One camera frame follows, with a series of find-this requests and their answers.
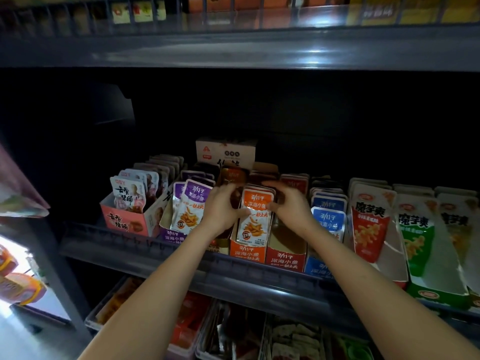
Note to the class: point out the person's left hand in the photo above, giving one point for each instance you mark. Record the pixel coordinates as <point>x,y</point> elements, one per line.
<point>221,213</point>

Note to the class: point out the person's right hand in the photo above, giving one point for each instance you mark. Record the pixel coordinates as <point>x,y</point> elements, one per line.
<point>294,210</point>

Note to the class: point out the handful of white orange-top packets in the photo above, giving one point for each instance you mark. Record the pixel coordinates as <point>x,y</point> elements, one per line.
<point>255,217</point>

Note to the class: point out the pink white display carton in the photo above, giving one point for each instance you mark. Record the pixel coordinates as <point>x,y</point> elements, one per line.
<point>127,221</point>

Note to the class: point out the grey metal store shelf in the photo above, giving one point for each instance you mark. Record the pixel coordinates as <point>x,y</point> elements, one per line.
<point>225,52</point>

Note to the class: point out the person's left forearm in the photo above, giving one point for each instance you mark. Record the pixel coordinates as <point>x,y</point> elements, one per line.
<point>150,303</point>

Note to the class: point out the person's right forearm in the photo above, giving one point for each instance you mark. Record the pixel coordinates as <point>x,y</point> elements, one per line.
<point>390,296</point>

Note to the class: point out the row of snack display cartons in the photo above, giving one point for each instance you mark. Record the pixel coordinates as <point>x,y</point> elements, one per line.
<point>390,236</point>

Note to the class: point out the pile of red snack packets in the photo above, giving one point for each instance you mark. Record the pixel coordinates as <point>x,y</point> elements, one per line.
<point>191,318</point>

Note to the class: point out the dark orange snack packs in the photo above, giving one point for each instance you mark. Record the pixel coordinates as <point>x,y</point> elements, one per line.
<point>120,296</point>

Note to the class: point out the clear plastic tray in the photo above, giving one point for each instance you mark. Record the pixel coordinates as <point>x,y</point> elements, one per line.
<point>90,320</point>
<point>264,348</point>
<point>201,352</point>
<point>180,350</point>

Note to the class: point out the black low display rack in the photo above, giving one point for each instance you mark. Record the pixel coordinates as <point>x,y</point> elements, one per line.
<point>45,311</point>

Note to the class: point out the purple clear hanging snack bag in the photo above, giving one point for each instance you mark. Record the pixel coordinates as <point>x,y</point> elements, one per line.
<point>19,191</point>

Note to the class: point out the yellow label dark carton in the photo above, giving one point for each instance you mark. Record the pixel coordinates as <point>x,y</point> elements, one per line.
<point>139,9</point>

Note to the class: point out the orange yellow printed carton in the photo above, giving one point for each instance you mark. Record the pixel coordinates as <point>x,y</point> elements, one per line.
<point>420,7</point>

